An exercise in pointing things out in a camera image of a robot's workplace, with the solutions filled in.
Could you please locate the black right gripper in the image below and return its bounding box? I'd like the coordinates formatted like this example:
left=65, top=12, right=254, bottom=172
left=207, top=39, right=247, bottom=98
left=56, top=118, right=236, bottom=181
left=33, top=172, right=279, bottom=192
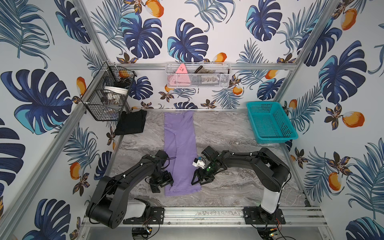
left=190, top=161, right=217, bottom=185

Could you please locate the purple t-shirt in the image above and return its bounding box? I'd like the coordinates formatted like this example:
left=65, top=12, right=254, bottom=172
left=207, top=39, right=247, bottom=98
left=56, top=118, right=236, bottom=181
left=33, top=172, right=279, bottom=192
left=164, top=111, right=202, bottom=197

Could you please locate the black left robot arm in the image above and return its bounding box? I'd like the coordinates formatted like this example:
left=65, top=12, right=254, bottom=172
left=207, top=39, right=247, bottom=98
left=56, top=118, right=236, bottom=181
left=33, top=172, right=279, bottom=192
left=86, top=150, right=174, bottom=229

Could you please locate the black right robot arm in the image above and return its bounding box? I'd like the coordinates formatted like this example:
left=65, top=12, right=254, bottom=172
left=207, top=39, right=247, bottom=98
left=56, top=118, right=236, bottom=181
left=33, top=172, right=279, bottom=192
left=191, top=146, right=291, bottom=215

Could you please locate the folded black t-shirt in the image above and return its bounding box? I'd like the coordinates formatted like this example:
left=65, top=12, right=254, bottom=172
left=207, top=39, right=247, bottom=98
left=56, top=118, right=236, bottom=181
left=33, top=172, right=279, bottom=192
left=115, top=110, right=148, bottom=136

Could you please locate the teal plastic basket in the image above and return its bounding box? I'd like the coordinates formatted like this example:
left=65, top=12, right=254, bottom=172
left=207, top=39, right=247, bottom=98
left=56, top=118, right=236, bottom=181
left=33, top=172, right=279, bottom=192
left=246, top=101, right=298, bottom=144

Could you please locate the white bowl in basket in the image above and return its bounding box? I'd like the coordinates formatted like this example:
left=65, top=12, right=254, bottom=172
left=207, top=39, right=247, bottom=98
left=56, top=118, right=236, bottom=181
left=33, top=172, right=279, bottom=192
left=104, top=86, right=128, bottom=95

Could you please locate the pink triangular item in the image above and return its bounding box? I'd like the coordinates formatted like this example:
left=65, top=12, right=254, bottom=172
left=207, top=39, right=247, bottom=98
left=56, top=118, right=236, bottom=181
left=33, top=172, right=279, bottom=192
left=167, top=64, right=191, bottom=88

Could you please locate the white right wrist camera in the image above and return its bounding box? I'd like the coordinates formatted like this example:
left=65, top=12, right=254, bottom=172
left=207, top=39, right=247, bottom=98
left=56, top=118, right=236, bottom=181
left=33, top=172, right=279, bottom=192
left=193, top=157, right=206, bottom=169

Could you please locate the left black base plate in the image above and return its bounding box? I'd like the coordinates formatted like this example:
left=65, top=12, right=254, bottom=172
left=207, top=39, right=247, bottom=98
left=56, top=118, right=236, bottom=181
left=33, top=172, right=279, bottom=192
left=123, top=207, right=165, bottom=225

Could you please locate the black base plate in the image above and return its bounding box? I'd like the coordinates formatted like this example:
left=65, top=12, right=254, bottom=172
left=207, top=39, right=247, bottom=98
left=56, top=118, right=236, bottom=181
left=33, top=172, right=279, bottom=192
left=243, top=207, right=286, bottom=226
left=123, top=207, right=165, bottom=225

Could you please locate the aluminium front rail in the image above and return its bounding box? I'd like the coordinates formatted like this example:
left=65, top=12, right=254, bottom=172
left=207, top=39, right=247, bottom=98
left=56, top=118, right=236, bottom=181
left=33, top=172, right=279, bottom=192
left=119, top=207, right=328, bottom=228

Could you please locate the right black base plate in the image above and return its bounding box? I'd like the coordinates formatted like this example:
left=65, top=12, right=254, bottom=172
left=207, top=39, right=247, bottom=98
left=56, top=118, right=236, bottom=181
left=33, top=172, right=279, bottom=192
left=243, top=207, right=286, bottom=226

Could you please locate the black wire basket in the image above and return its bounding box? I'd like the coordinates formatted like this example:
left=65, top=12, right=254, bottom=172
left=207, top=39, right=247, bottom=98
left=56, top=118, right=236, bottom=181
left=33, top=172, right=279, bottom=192
left=81, top=62, right=137, bottom=122

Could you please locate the white wire wall basket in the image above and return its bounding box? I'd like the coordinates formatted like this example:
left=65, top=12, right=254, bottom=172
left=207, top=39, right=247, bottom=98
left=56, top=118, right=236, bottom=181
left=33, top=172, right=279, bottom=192
left=165, top=66, right=232, bottom=89

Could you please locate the aluminium frame bar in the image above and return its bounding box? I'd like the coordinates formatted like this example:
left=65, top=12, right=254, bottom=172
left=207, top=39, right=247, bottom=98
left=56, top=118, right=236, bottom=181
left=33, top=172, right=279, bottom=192
left=108, top=62, right=298, bottom=71

